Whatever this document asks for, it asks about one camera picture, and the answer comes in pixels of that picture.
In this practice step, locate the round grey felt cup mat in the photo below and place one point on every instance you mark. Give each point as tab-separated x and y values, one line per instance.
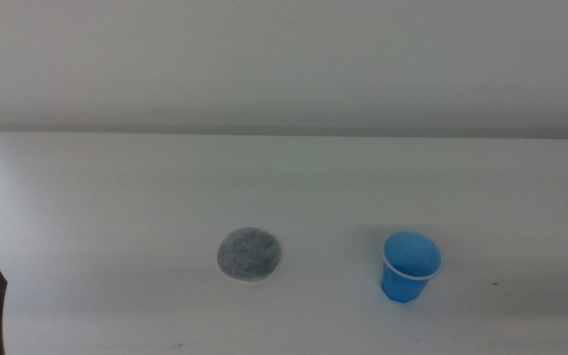
249	254

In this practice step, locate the blue plastic cup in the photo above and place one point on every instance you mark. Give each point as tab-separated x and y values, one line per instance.
402	286

